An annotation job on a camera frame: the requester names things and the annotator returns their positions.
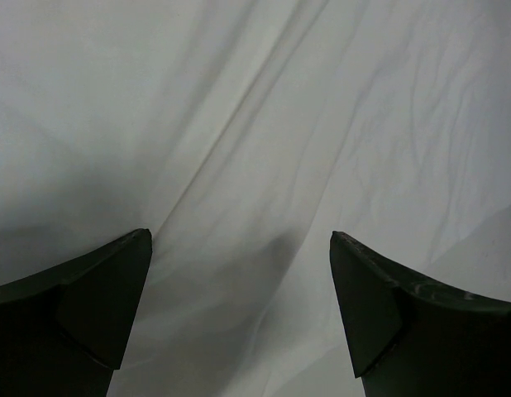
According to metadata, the plain white t shirt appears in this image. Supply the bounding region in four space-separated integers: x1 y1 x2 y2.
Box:
0 1 511 396

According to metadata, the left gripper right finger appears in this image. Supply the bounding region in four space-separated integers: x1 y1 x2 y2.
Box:
330 232 511 397

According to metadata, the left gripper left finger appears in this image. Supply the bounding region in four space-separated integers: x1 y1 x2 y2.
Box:
0 228 151 396

